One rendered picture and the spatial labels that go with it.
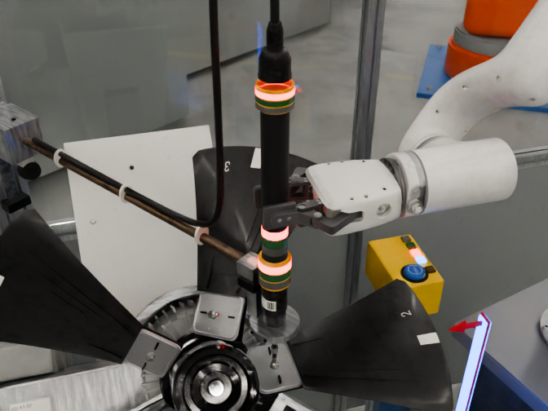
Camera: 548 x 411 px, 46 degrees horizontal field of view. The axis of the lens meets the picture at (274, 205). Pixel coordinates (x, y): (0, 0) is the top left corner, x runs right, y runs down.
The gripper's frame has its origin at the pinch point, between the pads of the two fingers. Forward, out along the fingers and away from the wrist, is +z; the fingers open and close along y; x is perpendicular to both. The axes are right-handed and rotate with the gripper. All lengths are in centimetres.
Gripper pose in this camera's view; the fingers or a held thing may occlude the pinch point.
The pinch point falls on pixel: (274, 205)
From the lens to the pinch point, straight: 79.6
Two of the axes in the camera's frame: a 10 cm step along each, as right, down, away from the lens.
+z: -9.6, 1.6, -2.2
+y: -2.7, -5.5, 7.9
